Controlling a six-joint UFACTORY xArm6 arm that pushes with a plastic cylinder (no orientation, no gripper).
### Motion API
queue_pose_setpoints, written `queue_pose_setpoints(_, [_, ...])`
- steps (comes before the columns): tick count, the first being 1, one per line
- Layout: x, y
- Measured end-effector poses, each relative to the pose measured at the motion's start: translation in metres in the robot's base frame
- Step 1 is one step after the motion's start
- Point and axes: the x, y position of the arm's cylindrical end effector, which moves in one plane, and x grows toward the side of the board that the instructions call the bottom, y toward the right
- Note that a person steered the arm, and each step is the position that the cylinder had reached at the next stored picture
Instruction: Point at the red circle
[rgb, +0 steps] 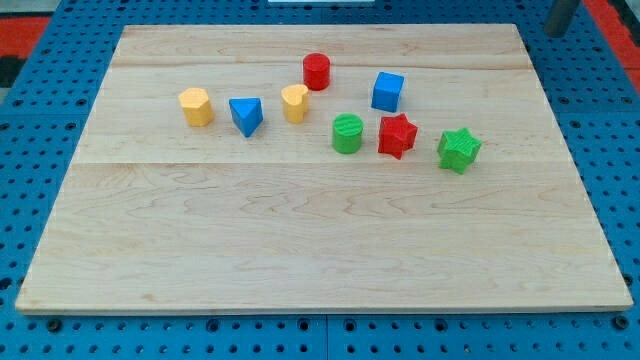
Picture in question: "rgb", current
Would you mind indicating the wooden board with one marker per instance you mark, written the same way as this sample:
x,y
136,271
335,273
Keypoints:
x,y
157,217

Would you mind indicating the green cylinder block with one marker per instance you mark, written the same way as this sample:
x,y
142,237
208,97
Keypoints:
x,y
347,131

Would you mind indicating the yellow heart block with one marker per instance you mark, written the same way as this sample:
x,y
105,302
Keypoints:
x,y
295,102

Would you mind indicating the red star block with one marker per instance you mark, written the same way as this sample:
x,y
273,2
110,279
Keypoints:
x,y
396,135

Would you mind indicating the blue triangle block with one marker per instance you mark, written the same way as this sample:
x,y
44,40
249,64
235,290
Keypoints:
x,y
246,114

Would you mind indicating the blue cube block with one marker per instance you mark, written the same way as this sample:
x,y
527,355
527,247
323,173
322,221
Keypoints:
x,y
386,92

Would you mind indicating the red cylinder block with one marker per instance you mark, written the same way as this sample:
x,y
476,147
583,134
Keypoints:
x,y
316,71

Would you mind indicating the yellow hexagon block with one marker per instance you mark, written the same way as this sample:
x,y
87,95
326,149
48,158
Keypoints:
x,y
196,106

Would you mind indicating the green star block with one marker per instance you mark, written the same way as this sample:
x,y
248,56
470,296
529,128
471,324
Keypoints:
x,y
458,149

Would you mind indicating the grey metal post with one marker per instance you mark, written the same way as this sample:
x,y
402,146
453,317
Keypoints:
x,y
559,17

